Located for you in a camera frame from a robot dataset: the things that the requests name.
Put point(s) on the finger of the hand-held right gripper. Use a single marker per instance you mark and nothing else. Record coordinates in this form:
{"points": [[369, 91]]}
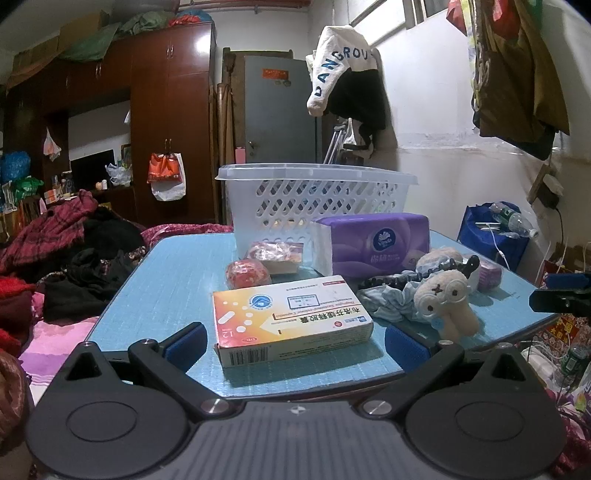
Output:
{"points": [[570, 279], [558, 301]]}

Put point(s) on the red printed gift box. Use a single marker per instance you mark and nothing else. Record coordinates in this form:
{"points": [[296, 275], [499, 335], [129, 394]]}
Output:
{"points": [[570, 332]]}

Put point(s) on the wooden sticks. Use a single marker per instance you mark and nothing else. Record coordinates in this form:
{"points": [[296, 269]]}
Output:
{"points": [[226, 138]]}

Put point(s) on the blue scrunchie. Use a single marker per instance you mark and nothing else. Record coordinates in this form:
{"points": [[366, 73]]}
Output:
{"points": [[388, 302]]}

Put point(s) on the orange plastic bag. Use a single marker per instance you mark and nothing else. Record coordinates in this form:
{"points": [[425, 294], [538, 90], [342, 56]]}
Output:
{"points": [[161, 168]]}

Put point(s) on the red plaid garment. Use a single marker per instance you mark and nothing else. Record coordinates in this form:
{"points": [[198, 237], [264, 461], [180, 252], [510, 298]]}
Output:
{"points": [[55, 221]]}

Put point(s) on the brown wooden wardrobe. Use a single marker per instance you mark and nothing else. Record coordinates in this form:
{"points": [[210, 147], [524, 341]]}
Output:
{"points": [[171, 106]]}

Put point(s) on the pink bed sheet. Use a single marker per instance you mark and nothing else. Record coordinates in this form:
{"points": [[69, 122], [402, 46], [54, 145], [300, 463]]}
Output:
{"points": [[55, 350]]}

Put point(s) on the white plastic basket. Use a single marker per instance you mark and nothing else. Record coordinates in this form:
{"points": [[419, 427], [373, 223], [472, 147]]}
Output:
{"points": [[286, 203]]}

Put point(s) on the black clothes pile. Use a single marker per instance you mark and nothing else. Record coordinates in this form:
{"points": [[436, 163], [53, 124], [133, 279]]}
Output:
{"points": [[92, 272]]}

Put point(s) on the grey door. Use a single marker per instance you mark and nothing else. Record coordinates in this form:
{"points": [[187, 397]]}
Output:
{"points": [[277, 120]]}

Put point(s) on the red door sticker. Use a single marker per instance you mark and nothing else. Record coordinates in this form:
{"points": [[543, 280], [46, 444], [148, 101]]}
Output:
{"points": [[275, 73]]}

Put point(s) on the flat cardboard sheets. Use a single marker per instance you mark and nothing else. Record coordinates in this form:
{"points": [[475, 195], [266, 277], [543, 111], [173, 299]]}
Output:
{"points": [[41, 55]]}

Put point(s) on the purple tissue pack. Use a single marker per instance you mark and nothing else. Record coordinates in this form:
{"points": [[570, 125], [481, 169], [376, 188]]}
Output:
{"points": [[369, 244]]}

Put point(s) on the clear pastry snack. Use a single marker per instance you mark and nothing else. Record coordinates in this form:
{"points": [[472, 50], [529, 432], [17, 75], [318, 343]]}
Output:
{"points": [[277, 254]]}

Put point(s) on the crumpled white plastic bag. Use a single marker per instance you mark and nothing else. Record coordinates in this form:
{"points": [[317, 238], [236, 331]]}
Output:
{"points": [[119, 174]]}

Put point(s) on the beige plush sheep toy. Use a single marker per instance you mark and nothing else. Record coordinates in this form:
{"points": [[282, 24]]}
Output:
{"points": [[445, 300]]}

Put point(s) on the white wall charger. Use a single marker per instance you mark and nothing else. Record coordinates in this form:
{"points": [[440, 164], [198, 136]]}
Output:
{"points": [[551, 187]]}

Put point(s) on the red ball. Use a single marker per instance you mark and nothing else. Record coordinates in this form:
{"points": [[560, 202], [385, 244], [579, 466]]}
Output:
{"points": [[247, 274]]}

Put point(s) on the small pink tissue packet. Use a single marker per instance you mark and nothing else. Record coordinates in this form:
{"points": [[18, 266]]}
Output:
{"points": [[490, 274]]}

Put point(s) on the green plastic bag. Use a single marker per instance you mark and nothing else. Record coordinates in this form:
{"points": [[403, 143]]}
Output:
{"points": [[27, 187]]}

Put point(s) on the green cloth bundle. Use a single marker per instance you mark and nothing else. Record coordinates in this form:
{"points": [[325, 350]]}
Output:
{"points": [[106, 39]]}

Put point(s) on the small white hanging bag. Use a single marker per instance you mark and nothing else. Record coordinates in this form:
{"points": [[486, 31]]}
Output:
{"points": [[51, 145]]}

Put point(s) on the black television screen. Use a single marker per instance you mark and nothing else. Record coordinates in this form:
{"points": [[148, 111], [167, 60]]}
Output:
{"points": [[90, 168]]}

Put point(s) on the brown hanging clothes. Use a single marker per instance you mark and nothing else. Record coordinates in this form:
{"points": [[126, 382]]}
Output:
{"points": [[521, 83]]}

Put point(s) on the red floral cloth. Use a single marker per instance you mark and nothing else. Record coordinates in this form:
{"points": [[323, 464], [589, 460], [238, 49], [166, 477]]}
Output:
{"points": [[171, 233]]}

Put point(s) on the white orange medicine box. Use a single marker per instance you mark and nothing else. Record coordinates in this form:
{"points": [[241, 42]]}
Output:
{"points": [[286, 318]]}

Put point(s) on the clear plastic bottle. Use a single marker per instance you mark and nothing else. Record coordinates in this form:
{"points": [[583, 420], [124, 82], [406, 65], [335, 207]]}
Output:
{"points": [[512, 220]]}

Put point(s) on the metal crutches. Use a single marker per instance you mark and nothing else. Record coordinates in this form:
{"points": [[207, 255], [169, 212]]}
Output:
{"points": [[333, 143]]}

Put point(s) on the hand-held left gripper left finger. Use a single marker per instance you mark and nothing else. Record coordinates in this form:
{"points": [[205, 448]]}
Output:
{"points": [[187, 344]]}

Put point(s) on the green bottle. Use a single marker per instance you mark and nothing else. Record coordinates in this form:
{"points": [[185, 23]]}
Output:
{"points": [[575, 364]]}

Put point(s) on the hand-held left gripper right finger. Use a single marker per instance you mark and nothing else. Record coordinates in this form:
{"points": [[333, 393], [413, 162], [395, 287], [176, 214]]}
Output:
{"points": [[406, 346]]}

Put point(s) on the white lettered hoodie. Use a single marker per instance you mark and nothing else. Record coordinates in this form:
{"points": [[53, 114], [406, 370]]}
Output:
{"points": [[323, 83]]}

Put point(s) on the blue plastic sack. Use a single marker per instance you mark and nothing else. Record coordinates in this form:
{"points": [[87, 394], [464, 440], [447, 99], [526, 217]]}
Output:
{"points": [[14, 167]]}

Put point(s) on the black hanging garment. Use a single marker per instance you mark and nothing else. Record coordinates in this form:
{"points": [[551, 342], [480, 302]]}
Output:
{"points": [[360, 101]]}

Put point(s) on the blue shopping bag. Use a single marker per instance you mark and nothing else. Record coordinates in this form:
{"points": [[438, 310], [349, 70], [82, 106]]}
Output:
{"points": [[480, 240]]}

